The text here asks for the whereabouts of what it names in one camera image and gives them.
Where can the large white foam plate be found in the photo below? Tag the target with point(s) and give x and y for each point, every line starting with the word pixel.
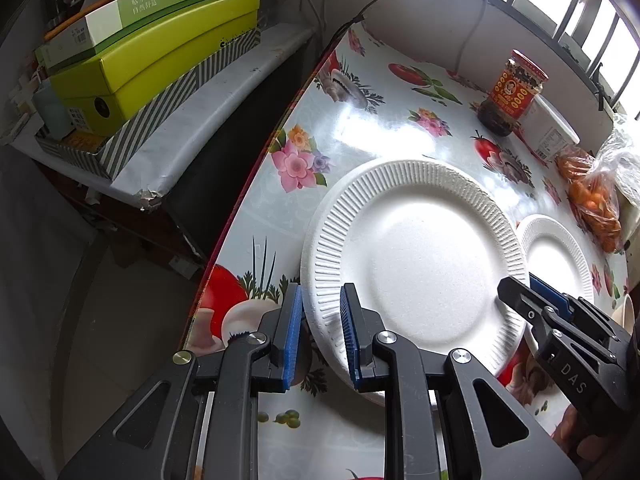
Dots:
pixel 426 247

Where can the right hand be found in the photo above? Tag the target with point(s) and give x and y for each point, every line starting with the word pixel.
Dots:
pixel 573 435

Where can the white side shelf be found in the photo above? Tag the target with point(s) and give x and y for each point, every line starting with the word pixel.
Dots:
pixel 156 167

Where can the plastic bag of oranges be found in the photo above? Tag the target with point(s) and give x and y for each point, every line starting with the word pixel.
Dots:
pixel 595 182

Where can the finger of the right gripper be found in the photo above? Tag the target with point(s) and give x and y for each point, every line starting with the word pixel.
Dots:
pixel 522 300
pixel 553 296

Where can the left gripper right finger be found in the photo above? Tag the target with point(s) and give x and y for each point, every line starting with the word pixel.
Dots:
pixel 446 415

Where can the fruit print tablecloth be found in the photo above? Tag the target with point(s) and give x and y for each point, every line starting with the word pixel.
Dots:
pixel 368 102

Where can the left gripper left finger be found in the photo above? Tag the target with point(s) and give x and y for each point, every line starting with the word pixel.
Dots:
pixel 198 413

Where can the small beige paper bowl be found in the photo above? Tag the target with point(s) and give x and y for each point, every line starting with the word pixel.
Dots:
pixel 624 314

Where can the lime green box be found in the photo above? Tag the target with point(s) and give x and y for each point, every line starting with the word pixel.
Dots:
pixel 103 92

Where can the white plastic tub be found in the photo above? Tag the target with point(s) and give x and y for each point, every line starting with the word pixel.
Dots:
pixel 544 130

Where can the striped tray box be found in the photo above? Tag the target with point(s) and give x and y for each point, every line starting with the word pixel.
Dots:
pixel 113 154

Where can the small white foam plate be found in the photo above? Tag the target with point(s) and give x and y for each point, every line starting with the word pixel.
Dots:
pixel 553 255

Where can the green white flat box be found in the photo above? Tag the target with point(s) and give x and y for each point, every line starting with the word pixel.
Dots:
pixel 100 24

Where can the chili sauce glass jar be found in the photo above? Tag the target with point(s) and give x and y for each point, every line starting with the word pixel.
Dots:
pixel 519 82

